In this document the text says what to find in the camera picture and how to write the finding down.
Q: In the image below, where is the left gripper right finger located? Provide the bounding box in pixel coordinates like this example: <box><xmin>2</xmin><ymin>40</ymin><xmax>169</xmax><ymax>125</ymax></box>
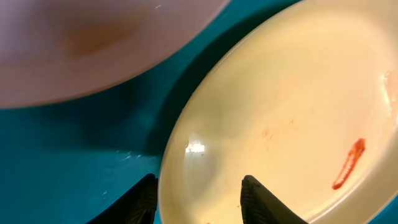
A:
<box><xmin>240</xmin><ymin>175</ymin><xmax>308</xmax><ymax>224</ymax></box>

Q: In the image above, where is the blue plastic tray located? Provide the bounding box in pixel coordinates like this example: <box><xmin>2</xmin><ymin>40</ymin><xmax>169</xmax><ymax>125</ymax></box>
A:
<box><xmin>0</xmin><ymin>0</ymin><xmax>398</xmax><ymax>224</ymax></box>

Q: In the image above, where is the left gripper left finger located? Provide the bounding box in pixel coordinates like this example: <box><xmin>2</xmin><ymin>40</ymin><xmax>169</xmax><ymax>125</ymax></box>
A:
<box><xmin>88</xmin><ymin>174</ymin><xmax>158</xmax><ymax>224</ymax></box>

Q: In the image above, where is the white plate upper left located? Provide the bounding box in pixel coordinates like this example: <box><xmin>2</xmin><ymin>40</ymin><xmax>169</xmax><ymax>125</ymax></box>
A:
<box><xmin>1</xmin><ymin>0</ymin><xmax>228</xmax><ymax>108</ymax></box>

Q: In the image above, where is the yellow plate with stain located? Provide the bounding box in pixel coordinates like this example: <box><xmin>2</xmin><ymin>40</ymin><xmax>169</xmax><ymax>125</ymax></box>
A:
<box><xmin>159</xmin><ymin>0</ymin><xmax>397</xmax><ymax>223</ymax></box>

